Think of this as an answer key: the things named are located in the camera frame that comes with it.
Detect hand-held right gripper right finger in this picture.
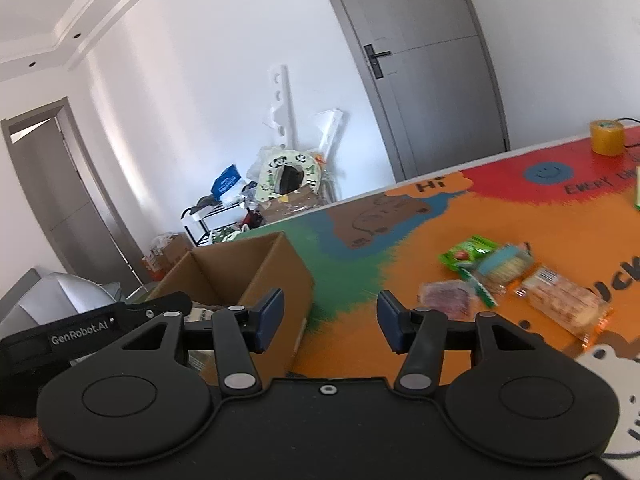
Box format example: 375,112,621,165
376,290,551,396

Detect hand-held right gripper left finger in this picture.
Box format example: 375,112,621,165
115,287,286,396

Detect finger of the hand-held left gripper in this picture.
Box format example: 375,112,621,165
122,292,193,328

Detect brown cardboard box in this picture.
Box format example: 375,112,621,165
145,232,315,386

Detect purple snack packet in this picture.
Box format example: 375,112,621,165
419,280,483,318

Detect light green snack packet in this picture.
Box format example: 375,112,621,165
439,235,501,275

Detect teal cracker packet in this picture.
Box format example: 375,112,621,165
472,245,535,292

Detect clear biscuit packet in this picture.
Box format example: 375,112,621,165
515,265,613,347

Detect person's left hand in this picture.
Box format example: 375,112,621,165
0,416,55,460

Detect cardboard cartons on floor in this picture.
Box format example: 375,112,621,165
141,232,195,282

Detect silver grey cover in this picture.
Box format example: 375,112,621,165
0,267,123,342

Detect black shoe rack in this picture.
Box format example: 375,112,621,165
181,195,251,249

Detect blue plastic bag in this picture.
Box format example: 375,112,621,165
211,165,242,199

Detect grey side door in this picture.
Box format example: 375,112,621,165
2,99,147,292

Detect panda print toilet seat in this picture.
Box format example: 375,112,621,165
257,147,323,202

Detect white slanted board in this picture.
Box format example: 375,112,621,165
314,107,346,202

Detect white board with holes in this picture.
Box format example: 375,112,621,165
267,64,301,156

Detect brown tape roll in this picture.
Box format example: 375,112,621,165
590,120,626,156

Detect black door handle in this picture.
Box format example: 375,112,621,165
363,44,392,79

